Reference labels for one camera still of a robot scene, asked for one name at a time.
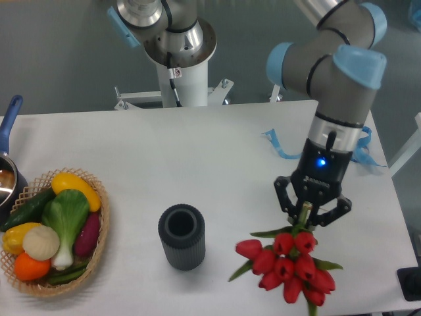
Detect green bok choy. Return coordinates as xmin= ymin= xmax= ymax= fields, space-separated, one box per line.
xmin=41 ymin=189 xmax=89 ymax=271

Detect purple sweet potato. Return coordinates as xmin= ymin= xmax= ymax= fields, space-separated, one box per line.
xmin=74 ymin=213 xmax=100 ymax=257

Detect yellow bell pepper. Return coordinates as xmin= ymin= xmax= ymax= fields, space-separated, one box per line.
xmin=2 ymin=223 xmax=41 ymax=255

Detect orange fruit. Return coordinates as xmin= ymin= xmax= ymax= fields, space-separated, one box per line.
xmin=14 ymin=252 xmax=51 ymax=281

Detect blue curved tape strip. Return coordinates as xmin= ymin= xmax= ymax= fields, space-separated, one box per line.
xmin=262 ymin=129 xmax=301 ymax=160

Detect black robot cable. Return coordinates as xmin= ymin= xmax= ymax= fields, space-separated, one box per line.
xmin=165 ymin=51 xmax=183 ymax=108

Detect white metal base frame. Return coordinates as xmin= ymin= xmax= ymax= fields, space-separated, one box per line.
xmin=114 ymin=78 xmax=283 ymax=111

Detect green cucumber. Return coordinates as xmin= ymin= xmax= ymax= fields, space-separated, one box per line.
xmin=1 ymin=188 xmax=56 ymax=232

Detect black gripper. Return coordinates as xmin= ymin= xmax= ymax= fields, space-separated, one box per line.
xmin=274 ymin=139 xmax=352 ymax=231

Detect dark grey ribbed vase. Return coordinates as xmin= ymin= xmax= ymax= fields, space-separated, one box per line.
xmin=158 ymin=204 xmax=206 ymax=271

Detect green bean pods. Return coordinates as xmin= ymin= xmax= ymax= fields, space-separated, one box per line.
xmin=46 ymin=261 xmax=88 ymax=286

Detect red tulip bouquet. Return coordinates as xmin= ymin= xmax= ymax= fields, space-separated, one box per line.
xmin=228 ymin=202 xmax=343 ymax=315

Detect blue handled saucepan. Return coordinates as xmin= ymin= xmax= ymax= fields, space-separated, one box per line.
xmin=1 ymin=95 xmax=28 ymax=224

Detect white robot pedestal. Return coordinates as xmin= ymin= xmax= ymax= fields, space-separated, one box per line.
xmin=156 ymin=61 xmax=208 ymax=108

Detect blue tangled tape strip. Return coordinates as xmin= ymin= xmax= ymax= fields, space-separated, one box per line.
xmin=351 ymin=126 xmax=386 ymax=167

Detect white table leg frame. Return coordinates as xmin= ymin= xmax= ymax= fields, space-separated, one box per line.
xmin=389 ymin=113 xmax=420 ymax=177

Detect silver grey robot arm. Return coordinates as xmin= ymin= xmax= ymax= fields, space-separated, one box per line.
xmin=107 ymin=1 xmax=387 ymax=230

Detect white garlic bulb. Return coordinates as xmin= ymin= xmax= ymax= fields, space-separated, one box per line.
xmin=22 ymin=225 xmax=60 ymax=261

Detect woven wicker basket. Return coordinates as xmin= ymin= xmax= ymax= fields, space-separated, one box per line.
xmin=1 ymin=168 xmax=110 ymax=298

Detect black device at edge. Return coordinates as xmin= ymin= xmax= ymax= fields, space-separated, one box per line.
xmin=397 ymin=267 xmax=420 ymax=302

